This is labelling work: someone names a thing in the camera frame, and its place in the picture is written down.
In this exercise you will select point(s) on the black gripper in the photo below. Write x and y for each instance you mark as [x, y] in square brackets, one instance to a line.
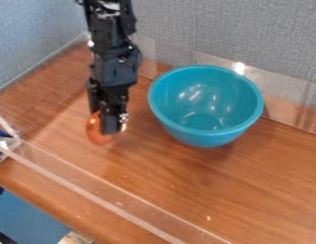
[114, 75]

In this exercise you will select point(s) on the brown toy mushroom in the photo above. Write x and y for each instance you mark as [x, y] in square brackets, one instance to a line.
[95, 135]

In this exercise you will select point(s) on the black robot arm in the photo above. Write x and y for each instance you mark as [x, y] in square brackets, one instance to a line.
[111, 23]

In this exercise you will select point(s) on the blue plastic bowl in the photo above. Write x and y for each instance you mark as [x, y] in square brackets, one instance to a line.
[205, 104]

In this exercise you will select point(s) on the clear acrylic left barrier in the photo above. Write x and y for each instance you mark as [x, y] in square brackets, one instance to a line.
[76, 41]

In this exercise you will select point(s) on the clear acrylic barrier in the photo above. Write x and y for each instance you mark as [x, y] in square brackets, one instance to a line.
[76, 41]
[289, 96]
[110, 197]

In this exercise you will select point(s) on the clear acrylic front barrier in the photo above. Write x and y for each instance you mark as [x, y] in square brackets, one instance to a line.
[110, 197]

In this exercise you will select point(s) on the clear acrylic back barrier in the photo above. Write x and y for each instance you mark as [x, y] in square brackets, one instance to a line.
[289, 96]

